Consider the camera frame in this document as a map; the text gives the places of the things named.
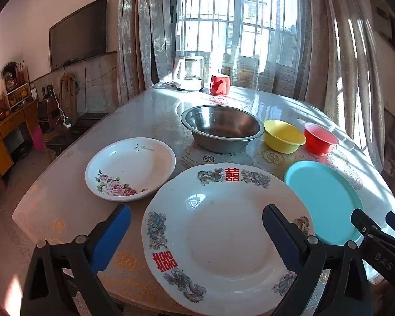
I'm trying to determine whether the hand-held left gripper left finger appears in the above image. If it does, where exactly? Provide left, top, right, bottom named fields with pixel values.
left=20, top=203, right=132, bottom=316

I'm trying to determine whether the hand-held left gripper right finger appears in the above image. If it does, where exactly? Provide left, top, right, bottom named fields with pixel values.
left=262, top=204, right=372, bottom=316

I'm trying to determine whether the teal plastic plate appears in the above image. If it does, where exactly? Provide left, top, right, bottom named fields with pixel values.
left=284, top=160, right=365, bottom=246

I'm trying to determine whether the large white dragon-print plate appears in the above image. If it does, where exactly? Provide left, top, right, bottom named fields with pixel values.
left=141, top=162, right=317, bottom=316

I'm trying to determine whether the white rose-print plate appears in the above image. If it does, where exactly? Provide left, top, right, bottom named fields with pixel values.
left=85, top=137, right=176, bottom=202

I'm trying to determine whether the red plastic bowl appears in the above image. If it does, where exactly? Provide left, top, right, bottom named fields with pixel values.
left=303, top=122, right=339, bottom=156

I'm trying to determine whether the yellow plastic bowl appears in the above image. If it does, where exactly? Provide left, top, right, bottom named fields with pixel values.
left=263, top=119, right=307, bottom=154

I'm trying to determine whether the stainless steel bowl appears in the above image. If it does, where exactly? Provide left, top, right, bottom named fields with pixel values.
left=180, top=105, right=265, bottom=154

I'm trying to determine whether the dark low table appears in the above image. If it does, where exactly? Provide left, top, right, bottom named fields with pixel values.
left=45, top=112, right=110, bottom=157

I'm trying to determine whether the pink bag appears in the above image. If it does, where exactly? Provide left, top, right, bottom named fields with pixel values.
left=32, top=126, right=47, bottom=152

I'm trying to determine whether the wooden cabinet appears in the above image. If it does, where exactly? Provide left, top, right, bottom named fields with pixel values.
left=0, top=99, right=41, bottom=191

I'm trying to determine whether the folded rattan chair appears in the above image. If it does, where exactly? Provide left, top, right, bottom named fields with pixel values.
left=59, top=74, right=78, bottom=123

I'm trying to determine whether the beige velvet curtain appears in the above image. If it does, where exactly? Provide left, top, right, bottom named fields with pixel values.
left=307, top=0, right=386, bottom=173

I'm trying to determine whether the red mug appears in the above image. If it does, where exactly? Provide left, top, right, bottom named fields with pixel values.
left=209, top=74, right=231, bottom=96

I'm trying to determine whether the wooden shelf with ornaments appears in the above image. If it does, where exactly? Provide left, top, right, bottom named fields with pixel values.
left=1, top=61, right=33, bottom=113

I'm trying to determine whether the sheer white curtain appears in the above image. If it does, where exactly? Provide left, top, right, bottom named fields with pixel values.
left=175, top=0, right=313, bottom=94

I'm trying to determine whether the white glass electric kettle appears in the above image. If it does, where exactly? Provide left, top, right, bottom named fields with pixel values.
left=172, top=53, right=206, bottom=92

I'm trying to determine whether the grey velvet curtain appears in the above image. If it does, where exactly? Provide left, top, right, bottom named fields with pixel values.
left=116, top=0, right=182, bottom=106

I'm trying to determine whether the barred window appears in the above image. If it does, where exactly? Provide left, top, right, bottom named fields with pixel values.
left=176, top=0, right=312, bottom=89

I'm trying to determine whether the wall electrical panel box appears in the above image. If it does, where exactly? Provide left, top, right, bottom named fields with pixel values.
left=369, top=0, right=395, bottom=54

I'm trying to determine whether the wall-mounted black television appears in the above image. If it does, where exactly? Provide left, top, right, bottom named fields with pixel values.
left=49, top=0, right=108, bottom=72

